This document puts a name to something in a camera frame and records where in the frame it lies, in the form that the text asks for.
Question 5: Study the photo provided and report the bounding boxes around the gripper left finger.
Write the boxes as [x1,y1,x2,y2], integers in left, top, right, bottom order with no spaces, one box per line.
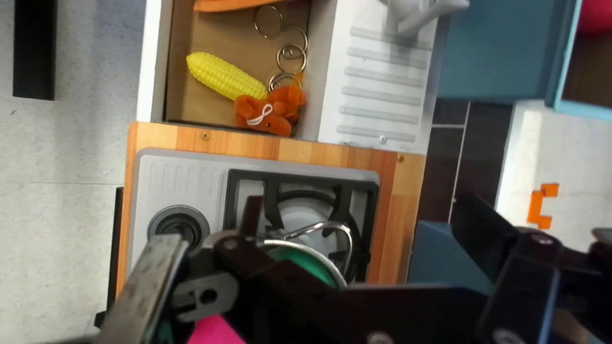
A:
[94,233,192,344]

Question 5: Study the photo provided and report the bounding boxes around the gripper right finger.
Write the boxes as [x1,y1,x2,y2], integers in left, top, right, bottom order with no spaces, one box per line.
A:
[477,231,576,344]

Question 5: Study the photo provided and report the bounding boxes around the green toy object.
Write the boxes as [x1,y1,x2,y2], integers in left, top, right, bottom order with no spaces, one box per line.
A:
[266,246,339,288]

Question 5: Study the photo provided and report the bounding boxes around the white toy sink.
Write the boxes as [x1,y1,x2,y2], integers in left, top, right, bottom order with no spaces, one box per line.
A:
[134,0,442,156]

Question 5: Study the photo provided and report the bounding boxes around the pink plastic piece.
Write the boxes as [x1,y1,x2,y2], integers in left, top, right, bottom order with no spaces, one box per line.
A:
[188,311,247,344]

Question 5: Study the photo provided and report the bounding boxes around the large teal bin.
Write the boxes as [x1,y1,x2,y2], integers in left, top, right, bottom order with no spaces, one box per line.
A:
[408,217,486,294]

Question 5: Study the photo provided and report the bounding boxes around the grey toy stove top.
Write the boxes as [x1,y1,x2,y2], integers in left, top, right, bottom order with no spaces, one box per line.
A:
[131,148,383,288]

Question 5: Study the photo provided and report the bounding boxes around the wooden toy kitchen counter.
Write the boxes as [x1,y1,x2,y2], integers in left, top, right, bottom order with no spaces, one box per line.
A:
[115,120,429,288]

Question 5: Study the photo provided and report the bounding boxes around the small metal pot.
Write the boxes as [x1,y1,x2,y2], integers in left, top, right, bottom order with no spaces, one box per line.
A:
[259,217,356,290]

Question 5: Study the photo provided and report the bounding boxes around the orange plush toy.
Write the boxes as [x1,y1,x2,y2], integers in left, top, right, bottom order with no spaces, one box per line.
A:
[232,83,310,137]

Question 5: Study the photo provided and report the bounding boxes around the yellow toy corn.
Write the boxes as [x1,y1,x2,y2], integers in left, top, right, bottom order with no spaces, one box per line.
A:
[186,49,270,103]

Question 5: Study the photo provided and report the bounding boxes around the metal key rings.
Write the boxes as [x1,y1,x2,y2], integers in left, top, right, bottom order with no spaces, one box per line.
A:
[253,1,312,91]

